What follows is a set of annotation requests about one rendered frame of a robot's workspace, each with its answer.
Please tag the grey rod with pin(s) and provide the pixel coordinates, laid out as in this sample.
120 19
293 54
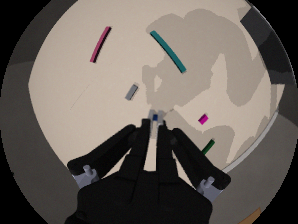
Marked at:
131 92

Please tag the dark green rod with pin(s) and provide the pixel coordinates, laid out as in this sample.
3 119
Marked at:
208 146

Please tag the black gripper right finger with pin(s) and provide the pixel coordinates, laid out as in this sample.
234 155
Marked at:
203 175

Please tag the turquoise rod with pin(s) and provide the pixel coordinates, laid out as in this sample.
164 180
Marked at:
168 50

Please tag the pink rod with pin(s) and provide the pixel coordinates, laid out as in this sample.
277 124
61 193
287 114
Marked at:
100 44

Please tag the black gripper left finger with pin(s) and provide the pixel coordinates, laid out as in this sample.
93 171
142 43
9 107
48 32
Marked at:
97 163

